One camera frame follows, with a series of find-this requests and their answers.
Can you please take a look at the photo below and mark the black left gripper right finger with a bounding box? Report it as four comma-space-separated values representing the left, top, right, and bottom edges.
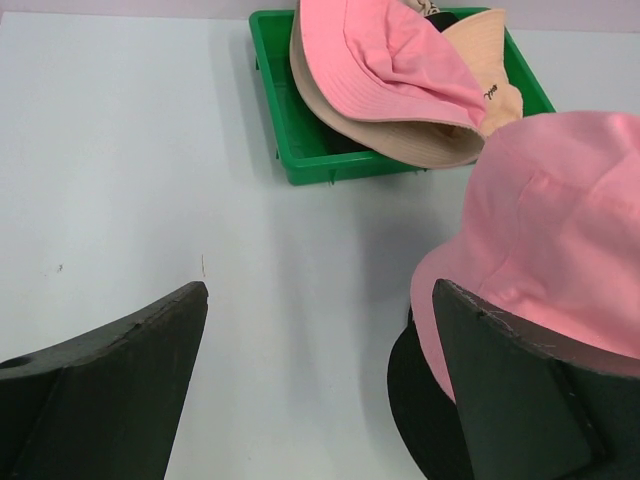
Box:
433, 279, 639, 479

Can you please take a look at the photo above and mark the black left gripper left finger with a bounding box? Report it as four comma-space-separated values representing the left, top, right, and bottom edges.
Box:
1, 281, 208, 479

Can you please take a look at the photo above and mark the pink bucket hat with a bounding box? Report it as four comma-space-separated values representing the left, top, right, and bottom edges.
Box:
297, 0, 486, 129
410, 111, 639, 398

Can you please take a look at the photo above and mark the beige smile bucket hat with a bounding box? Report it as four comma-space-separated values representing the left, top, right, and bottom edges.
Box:
403, 0, 440, 17

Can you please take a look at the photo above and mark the beige brim bucket hat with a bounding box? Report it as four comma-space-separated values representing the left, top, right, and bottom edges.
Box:
289, 19, 485, 169

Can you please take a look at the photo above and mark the peach embroidered bucket hat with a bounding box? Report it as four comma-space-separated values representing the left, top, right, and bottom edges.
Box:
443, 9, 524, 137

